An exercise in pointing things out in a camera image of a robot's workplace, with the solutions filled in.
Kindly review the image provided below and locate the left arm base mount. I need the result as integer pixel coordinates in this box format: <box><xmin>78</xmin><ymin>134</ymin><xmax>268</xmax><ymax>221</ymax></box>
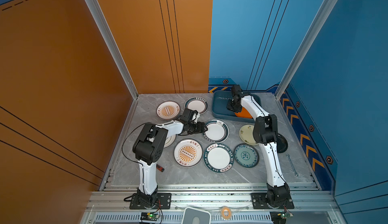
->
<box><xmin>129</xmin><ymin>193</ymin><xmax>172</xmax><ymax>210</ymax></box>

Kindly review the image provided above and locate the small orange sunburst plate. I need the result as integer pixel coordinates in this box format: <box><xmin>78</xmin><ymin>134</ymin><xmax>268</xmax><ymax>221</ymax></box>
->
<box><xmin>156</xmin><ymin>101</ymin><xmax>181</xmax><ymax>120</ymax></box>

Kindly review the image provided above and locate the right circuit board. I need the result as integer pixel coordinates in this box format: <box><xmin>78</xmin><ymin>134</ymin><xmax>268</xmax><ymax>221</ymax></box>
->
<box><xmin>277</xmin><ymin>211</ymin><xmax>294</xmax><ymax>222</ymax></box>

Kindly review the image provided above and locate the silver wrench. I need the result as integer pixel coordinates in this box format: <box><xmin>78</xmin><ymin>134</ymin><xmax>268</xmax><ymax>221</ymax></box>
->
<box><xmin>286</xmin><ymin>154</ymin><xmax>299</xmax><ymax>177</ymax></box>

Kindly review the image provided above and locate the green striped rim plate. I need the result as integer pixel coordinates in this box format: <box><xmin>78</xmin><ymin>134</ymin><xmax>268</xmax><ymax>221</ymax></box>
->
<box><xmin>203</xmin><ymin>119</ymin><xmax>229</xmax><ymax>143</ymax></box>

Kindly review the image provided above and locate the white box device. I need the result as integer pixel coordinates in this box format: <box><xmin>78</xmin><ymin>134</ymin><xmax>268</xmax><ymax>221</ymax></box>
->
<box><xmin>181</xmin><ymin>207</ymin><xmax>211</xmax><ymax>224</ymax></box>

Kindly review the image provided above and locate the tape roll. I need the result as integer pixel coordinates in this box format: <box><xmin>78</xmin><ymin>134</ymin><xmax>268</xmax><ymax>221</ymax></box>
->
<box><xmin>220</xmin><ymin>206</ymin><xmax>232</xmax><ymax>220</ymax></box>

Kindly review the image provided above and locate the white flower pattern plate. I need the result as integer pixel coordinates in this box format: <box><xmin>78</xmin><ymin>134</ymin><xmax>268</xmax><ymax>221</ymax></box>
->
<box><xmin>164</xmin><ymin>134</ymin><xmax>176</xmax><ymax>148</ymax></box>

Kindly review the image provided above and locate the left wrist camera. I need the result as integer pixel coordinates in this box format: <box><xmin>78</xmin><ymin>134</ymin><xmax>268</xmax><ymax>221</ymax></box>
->
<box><xmin>191</xmin><ymin>110</ymin><xmax>200</xmax><ymax>123</ymax></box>

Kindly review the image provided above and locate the teal patterned plate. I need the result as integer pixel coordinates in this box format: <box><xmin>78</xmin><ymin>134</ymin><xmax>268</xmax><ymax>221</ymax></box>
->
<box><xmin>234</xmin><ymin>144</ymin><xmax>260</xmax><ymax>168</ymax></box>

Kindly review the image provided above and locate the teal plastic bin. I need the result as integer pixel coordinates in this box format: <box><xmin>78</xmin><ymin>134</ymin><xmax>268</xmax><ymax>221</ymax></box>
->
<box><xmin>212</xmin><ymin>91</ymin><xmax>255</xmax><ymax>124</ymax></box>

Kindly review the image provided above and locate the left circuit board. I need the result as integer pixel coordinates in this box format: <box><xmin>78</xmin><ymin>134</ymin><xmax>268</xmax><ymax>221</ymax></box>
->
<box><xmin>139</xmin><ymin>212</ymin><xmax>161</xmax><ymax>224</ymax></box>

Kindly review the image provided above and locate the black plate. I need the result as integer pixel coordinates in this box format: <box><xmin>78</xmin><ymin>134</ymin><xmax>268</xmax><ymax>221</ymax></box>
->
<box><xmin>276</xmin><ymin>134</ymin><xmax>289</xmax><ymax>153</ymax></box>

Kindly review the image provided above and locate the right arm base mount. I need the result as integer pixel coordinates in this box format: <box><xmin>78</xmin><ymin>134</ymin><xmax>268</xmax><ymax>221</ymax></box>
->
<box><xmin>251</xmin><ymin>192</ymin><xmax>295</xmax><ymax>210</ymax></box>

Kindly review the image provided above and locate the dark rimmed white plate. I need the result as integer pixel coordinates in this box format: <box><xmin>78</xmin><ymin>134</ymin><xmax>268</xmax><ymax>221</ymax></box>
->
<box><xmin>185</xmin><ymin>97</ymin><xmax>209</xmax><ymax>114</ymax></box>

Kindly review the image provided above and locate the large orange sunburst plate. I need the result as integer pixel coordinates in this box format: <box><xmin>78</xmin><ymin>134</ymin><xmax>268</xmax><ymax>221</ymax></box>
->
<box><xmin>173</xmin><ymin>139</ymin><xmax>203</xmax><ymax>167</ymax></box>

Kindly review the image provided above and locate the teal rim lettered plate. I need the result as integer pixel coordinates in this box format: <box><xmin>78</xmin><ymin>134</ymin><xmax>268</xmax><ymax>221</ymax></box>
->
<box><xmin>203</xmin><ymin>143</ymin><xmax>234</xmax><ymax>173</ymax></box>

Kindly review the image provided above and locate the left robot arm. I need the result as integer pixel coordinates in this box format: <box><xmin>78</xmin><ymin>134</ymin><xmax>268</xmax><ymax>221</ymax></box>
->
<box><xmin>132</xmin><ymin>109</ymin><xmax>207</xmax><ymax>202</ymax></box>

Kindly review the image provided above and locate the circuit board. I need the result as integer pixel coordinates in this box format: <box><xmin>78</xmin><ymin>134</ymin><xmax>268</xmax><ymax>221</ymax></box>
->
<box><xmin>277</xmin><ymin>211</ymin><xmax>294</xmax><ymax>222</ymax></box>
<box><xmin>139</xmin><ymin>212</ymin><xmax>161</xmax><ymax>224</ymax></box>

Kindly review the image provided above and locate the red handled screwdriver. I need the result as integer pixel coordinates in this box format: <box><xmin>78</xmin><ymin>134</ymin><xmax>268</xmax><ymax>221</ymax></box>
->
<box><xmin>156</xmin><ymin>165</ymin><xmax>165</xmax><ymax>172</ymax></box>

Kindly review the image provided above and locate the cream calligraphy plate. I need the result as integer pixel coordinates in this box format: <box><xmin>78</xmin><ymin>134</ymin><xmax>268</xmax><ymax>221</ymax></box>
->
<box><xmin>239</xmin><ymin>125</ymin><xmax>258</xmax><ymax>146</ymax></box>

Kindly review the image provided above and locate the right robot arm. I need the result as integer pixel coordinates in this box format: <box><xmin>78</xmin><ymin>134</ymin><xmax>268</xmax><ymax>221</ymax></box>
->
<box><xmin>227</xmin><ymin>85</ymin><xmax>290</xmax><ymax>208</ymax></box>

